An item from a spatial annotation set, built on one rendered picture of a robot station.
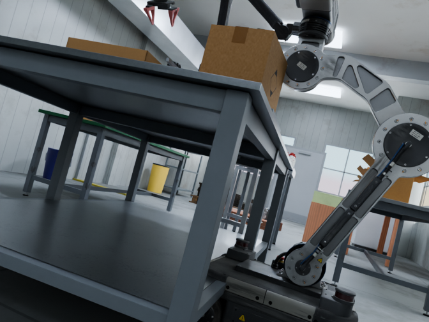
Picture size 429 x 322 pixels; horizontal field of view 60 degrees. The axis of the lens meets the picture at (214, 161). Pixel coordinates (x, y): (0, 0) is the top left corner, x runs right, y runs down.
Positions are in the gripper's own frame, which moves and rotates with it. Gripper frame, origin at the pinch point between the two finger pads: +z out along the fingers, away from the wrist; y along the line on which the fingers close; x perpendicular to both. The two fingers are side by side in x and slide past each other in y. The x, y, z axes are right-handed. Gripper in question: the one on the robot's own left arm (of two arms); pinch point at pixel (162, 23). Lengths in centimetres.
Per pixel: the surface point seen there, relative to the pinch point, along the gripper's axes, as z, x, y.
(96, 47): -8, 61, -13
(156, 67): -6, 65, -35
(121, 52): -8, 61, -21
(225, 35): -3.6, 19.8, -36.9
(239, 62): 3, 26, -44
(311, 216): 352, -311, -59
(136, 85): 0, 65, -28
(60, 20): 82, -264, 314
